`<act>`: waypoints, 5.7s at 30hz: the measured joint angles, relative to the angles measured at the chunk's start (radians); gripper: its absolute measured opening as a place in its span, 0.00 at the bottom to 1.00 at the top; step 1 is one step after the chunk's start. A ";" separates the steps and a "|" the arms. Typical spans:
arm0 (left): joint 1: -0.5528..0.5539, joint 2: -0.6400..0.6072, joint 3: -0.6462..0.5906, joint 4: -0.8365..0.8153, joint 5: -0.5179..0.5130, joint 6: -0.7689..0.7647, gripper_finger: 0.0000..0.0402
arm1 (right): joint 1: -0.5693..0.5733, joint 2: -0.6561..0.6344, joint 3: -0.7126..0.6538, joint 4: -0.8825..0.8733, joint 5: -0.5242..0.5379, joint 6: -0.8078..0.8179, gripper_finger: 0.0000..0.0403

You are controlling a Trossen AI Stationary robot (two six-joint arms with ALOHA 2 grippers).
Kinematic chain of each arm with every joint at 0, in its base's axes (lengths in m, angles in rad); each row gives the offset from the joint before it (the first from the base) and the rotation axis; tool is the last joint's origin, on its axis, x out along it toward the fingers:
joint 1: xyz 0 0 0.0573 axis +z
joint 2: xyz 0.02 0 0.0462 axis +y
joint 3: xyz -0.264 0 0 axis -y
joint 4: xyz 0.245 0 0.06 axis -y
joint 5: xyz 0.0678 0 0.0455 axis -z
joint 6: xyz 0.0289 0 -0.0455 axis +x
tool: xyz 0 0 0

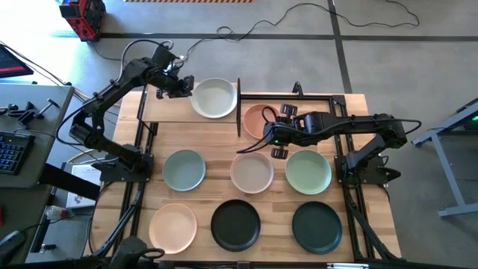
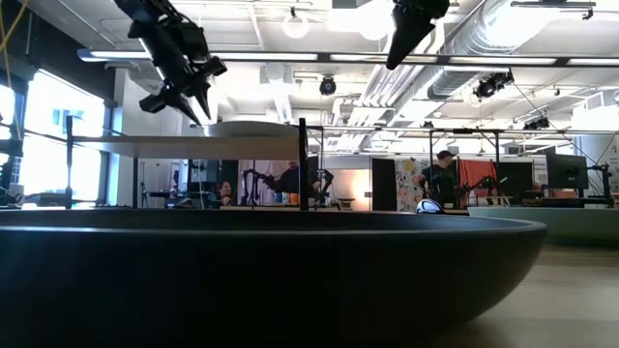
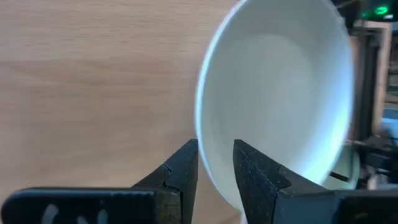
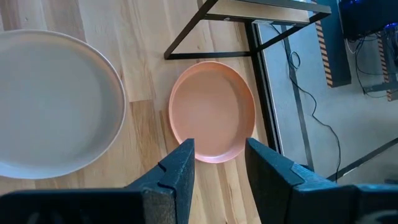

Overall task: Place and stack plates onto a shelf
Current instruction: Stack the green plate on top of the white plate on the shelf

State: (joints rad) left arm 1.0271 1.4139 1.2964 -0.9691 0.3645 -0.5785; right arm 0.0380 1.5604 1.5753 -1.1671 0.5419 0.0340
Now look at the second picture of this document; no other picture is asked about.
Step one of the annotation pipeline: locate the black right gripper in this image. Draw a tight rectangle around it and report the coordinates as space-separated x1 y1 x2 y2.
386 0 452 71

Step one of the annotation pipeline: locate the black ceiling spotlight cluster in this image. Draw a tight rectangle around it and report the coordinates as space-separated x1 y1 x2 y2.
472 71 516 101

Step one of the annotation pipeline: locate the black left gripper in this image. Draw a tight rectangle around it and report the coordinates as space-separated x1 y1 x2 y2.
128 9 227 127

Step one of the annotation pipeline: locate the round white ceiling lamp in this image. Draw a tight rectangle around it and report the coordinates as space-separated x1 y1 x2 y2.
281 14 310 40

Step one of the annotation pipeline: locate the off-white round plate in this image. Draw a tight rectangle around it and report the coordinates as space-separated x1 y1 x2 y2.
206 120 301 139

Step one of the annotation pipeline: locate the black partition panel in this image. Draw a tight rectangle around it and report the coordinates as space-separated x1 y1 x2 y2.
370 158 398 212

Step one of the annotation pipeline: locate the black round plate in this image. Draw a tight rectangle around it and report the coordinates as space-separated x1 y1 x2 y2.
0 208 547 348

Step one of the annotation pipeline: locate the yellow hanging cable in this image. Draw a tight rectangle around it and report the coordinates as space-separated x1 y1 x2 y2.
0 0 29 141

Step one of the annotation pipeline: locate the black equipment stand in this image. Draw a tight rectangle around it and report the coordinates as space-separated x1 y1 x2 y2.
0 118 98 210

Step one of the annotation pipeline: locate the wooden shelf with black frame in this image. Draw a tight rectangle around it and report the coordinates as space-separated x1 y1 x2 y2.
65 114 310 212

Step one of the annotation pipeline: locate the light mint green round plate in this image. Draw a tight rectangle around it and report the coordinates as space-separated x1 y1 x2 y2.
463 206 619 248

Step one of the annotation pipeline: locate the colourful floral poster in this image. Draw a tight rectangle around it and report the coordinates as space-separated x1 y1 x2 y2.
395 157 432 213

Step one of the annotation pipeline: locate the overhead light bar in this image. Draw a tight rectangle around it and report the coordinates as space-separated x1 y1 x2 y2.
76 47 619 68

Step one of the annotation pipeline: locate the silver ventilation duct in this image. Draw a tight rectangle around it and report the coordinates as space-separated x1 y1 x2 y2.
425 0 596 101

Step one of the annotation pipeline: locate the black background monitor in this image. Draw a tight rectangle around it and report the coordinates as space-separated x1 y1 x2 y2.
545 153 590 190
497 160 535 192

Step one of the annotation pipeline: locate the person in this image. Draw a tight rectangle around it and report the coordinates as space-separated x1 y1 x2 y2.
275 161 323 204
419 149 460 207
217 180 233 207

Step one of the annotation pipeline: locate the black background rig frame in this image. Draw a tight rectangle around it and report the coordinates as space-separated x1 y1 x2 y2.
191 123 326 210
427 127 504 207

